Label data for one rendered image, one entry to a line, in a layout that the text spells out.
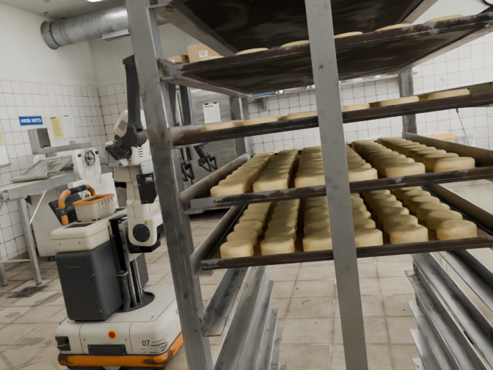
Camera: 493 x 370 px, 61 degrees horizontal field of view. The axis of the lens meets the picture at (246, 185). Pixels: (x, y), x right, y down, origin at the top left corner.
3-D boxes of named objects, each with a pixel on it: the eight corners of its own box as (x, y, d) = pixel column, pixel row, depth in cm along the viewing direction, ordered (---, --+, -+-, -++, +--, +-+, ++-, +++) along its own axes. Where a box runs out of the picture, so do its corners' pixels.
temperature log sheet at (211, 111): (221, 125, 538) (218, 101, 533) (221, 125, 535) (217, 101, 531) (205, 128, 543) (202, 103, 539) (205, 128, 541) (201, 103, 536)
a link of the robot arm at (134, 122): (129, 53, 207) (119, 51, 197) (155, 53, 204) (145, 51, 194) (133, 144, 215) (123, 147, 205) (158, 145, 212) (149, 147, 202)
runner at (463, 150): (392, 144, 113) (392, 132, 112) (403, 142, 112) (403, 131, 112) (493, 182, 51) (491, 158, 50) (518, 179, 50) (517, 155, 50)
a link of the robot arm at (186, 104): (180, 65, 246) (172, 63, 235) (189, 64, 245) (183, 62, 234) (189, 139, 253) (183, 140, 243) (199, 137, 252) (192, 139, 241)
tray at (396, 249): (256, 192, 118) (255, 187, 118) (404, 176, 112) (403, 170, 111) (202, 270, 60) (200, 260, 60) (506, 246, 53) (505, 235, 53)
